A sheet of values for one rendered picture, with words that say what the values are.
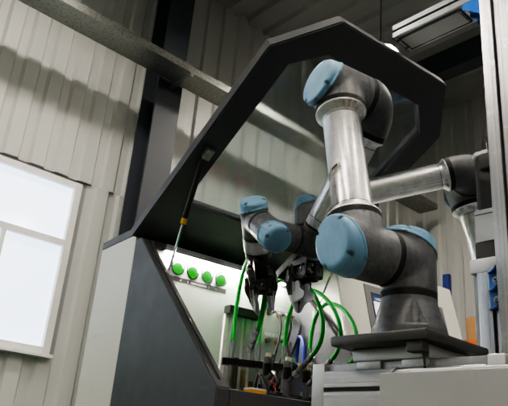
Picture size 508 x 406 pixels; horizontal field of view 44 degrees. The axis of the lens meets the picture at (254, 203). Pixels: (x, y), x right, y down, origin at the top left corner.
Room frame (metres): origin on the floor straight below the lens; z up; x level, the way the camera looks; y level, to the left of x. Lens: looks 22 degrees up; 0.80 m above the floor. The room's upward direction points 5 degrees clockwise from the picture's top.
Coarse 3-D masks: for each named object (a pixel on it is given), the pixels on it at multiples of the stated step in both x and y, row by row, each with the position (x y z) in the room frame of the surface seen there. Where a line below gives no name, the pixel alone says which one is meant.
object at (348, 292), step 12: (324, 276) 2.30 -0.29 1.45; (336, 276) 2.24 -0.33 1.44; (336, 288) 2.24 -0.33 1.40; (348, 288) 2.26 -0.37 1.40; (360, 288) 2.30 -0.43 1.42; (444, 288) 2.64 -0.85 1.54; (324, 300) 2.29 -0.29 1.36; (336, 300) 2.24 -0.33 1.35; (348, 300) 2.25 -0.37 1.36; (360, 300) 2.29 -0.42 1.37; (444, 300) 2.62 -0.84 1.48; (324, 312) 2.29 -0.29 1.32; (348, 312) 2.23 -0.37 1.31; (360, 312) 2.27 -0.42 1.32; (444, 312) 2.60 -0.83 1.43; (336, 324) 2.24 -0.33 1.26; (348, 324) 2.22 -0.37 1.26; (360, 324) 2.26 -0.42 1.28; (456, 324) 2.63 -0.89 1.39; (456, 336) 2.60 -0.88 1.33
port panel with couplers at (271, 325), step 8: (280, 304) 2.35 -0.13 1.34; (288, 304) 2.37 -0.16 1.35; (272, 312) 2.29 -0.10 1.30; (280, 312) 2.35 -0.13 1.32; (264, 320) 2.31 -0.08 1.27; (272, 320) 2.33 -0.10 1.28; (264, 328) 2.31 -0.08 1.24; (272, 328) 2.33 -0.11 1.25; (264, 336) 2.31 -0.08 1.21; (272, 336) 2.33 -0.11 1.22; (264, 344) 2.32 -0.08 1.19; (272, 344) 2.33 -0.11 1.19; (280, 344) 2.33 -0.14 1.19; (288, 344) 2.35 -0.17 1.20; (264, 352) 2.32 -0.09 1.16; (272, 352) 2.34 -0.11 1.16; (280, 352) 2.36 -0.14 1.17; (280, 376) 2.36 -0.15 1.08; (280, 384) 2.36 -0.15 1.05
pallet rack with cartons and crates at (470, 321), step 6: (444, 276) 7.16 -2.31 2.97; (450, 276) 7.15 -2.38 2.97; (444, 282) 7.16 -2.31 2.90; (450, 282) 7.14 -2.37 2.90; (450, 288) 7.14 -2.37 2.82; (468, 318) 7.17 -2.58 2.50; (474, 318) 7.11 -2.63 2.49; (468, 324) 7.17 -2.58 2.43; (474, 324) 7.12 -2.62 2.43; (468, 330) 7.18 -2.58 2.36; (474, 330) 7.12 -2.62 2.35; (468, 336) 7.18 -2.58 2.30; (474, 336) 7.12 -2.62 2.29; (474, 342) 6.91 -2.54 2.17
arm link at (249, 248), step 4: (244, 244) 1.61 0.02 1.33; (248, 244) 1.60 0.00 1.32; (252, 244) 1.59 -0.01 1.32; (256, 244) 1.59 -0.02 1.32; (244, 248) 1.62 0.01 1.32; (248, 248) 1.61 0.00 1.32; (252, 248) 1.60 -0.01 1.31; (256, 248) 1.60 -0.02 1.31; (260, 248) 1.60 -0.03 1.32; (248, 252) 1.62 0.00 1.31; (252, 252) 1.61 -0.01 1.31; (256, 252) 1.61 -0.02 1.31; (260, 252) 1.61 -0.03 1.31; (264, 252) 1.61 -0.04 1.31; (268, 252) 1.62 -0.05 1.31; (256, 256) 1.62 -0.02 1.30; (260, 256) 1.62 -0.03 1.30
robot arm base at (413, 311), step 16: (400, 288) 1.22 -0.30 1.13; (416, 288) 1.21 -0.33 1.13; (384, 304) 1.25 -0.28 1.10; (400, 304) 1.22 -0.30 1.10; (416, 304) 1.21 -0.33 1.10; (432, 304) 1.22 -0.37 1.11; (384, 320) 1.23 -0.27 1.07; (400, 320) 1.21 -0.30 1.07; (416, 320) 1.21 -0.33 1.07; (432, 320) 1.21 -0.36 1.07
